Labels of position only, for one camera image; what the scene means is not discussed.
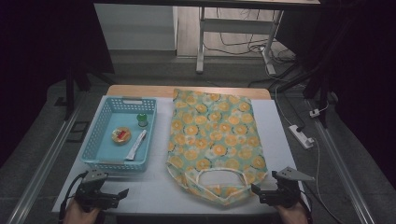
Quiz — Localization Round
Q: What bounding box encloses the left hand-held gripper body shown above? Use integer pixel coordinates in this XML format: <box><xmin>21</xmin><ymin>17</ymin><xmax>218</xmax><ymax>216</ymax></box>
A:
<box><xmin>74</xmin><ymin>169</ymin><xmax>121</xmax><ymax>212</ymax></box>

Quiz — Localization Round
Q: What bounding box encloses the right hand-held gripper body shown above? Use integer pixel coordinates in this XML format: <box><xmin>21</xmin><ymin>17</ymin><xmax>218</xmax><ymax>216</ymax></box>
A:
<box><xmin>260</xmin><ymin>166</ymin><xmax>316</xmax><ymax>209</ymax></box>

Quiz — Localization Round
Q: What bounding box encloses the blue plastic basket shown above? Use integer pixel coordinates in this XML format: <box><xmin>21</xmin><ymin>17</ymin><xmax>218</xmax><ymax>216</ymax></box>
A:
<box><xmin>79</xmin><ymin>95</ymin><xmax>158</xmax><ymax>173</ymax></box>

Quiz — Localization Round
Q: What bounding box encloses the white tube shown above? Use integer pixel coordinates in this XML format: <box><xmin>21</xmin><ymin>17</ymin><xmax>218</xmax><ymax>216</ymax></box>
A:
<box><xmin>124</xmin><ymin>129</ymin><xmax>148</xmax><ymax>161</ymax></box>

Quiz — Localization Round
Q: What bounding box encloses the round golden candy tin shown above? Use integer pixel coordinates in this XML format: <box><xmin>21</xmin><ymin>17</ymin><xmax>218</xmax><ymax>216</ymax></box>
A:
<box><xmin>111</xmin><ymin>126</ymin><xmax>133</xmax><ymax>146</ymax></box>

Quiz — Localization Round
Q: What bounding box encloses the orange-print cloth bag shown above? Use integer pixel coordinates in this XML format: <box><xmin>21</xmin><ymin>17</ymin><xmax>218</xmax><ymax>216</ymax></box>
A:
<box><xmin>165</xmin><ymin>88</ymin><xmax>269</xmax><ymax>207</ymax></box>

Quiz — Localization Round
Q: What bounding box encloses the small green-capped bottle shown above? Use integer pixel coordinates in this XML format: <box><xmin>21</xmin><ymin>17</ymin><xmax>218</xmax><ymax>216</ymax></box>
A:
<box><xmin>136</xmin><ymin>112</ymin><xmax>149</xmax><ymax>128</ymax></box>

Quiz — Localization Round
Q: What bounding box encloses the person's right hand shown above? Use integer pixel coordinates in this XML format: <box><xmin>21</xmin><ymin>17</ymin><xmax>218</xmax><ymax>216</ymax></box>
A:
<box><xmin>275</xmin><ymin>201</ymin><xmax>310</xmax><ymax>224</ymax></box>

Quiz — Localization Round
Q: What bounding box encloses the person's left hand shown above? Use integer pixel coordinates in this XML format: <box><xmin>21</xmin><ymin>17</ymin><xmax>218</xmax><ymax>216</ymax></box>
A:
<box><xmin>64</xmin><ymin>199</ymin><xmax>101</xmax><ymax>224</ymax></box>

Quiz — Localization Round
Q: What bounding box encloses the white power strip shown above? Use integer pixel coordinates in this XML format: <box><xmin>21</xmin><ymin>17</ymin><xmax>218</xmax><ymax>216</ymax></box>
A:
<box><xmin>288</xmin><ymin>124</ymin><xmax>316</xmax><ymax>149</ymax></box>

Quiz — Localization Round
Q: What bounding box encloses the white table mat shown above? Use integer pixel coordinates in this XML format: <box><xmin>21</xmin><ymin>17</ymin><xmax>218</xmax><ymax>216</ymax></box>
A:
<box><xmin>51</xmin><ymin>95</ymin><xmax>312</xmax><ymax>215</ymax></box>

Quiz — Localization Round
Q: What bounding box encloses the black floor plate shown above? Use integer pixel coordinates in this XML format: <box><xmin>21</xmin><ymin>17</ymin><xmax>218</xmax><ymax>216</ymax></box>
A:
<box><xmin>66</xmin><ymin>120</ymin><xmax>91</xmax><ymax>144</ymax></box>

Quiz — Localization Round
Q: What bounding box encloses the black stand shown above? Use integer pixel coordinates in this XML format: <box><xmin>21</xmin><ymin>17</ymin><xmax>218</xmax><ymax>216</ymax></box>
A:
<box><xmin>64</xmin><ymin>54</ymin><xmax>116</xmax><ymax>121</ymax></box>
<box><xmin>274</xmin><ymin>55</ymin><xmax>332</xmax><ymax>129</ymax></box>

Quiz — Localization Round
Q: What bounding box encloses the white-legged desk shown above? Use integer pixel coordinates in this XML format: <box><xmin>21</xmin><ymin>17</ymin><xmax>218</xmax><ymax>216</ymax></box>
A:
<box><xmin>92</xmin><ymin>0</ymin><xmax>321</xmax><ymax>76</ymax></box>

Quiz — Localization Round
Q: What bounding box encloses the white cabinet panel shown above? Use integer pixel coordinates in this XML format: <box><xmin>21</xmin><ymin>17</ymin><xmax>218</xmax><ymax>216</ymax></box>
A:
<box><xmin>93</xmin><ymin>3</ymin><xmax>179</xmax><ymax>51</ymax></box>

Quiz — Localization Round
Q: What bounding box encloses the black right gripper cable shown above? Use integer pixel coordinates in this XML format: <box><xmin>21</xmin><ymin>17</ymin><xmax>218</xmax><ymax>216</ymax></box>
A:
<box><xmin>298</xmin><ymin>186</ymin><xmax>313</xmax><ymax>220</ymax></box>

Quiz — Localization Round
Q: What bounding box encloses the thin white cable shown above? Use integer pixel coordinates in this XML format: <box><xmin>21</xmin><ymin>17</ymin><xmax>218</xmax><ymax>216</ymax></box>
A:
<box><xmin>312</xmin><ymin>138</ymin><xmax>345</xmax><ymax>224</ymax></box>

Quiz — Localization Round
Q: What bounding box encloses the metal floor rail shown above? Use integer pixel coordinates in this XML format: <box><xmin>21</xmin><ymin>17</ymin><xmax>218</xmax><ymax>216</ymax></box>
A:
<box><xmin>306</xmin><ymin>99</ymin><xmax>378</xmax><ymax>224</ymax></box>
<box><xmin>6</xmin><ymin>92</ymin><xmax>86</xmax><ymax>224</ymax></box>

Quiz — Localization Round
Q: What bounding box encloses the black plug with cable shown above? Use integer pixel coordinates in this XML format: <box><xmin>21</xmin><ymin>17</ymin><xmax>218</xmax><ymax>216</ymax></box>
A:
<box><xmin>275</xmin><ymin>90</ymin><xmax>307</xmax><ymax>133</ymax></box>

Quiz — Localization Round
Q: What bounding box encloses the tangle of black floor cables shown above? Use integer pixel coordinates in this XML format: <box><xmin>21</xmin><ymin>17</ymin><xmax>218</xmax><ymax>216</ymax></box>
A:
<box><xmin>204</xmin><ymin>8</ymin><xmax>297</xmax><ymax>64</ymax></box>

